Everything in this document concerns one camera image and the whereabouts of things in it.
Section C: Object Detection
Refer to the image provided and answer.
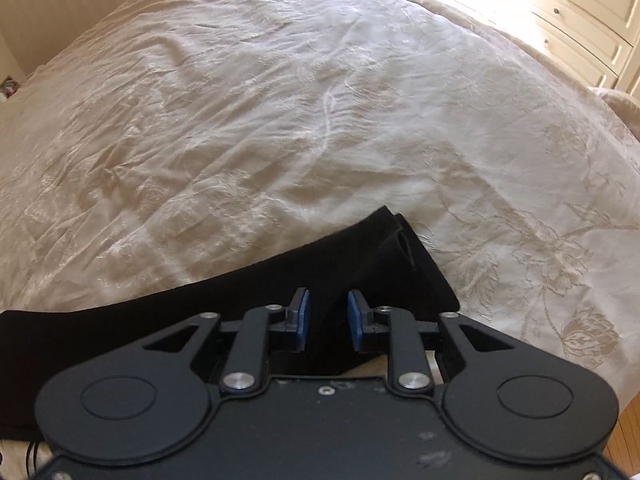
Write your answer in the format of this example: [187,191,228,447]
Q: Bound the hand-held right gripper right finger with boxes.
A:
[347,288,517,395]

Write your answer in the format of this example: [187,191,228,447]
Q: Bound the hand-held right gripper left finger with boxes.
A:
[142,287,312,392]

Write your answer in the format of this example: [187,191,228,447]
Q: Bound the black pants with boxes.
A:
[0,205,461,443]

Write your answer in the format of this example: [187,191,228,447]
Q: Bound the cream embroidered bedspread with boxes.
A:
[0,0,640,413]

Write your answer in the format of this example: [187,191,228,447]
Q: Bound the white panelled cabinet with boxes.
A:
[440,0,640,93]

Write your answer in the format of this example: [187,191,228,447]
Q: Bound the black cable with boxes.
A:
[24,437,45,480]

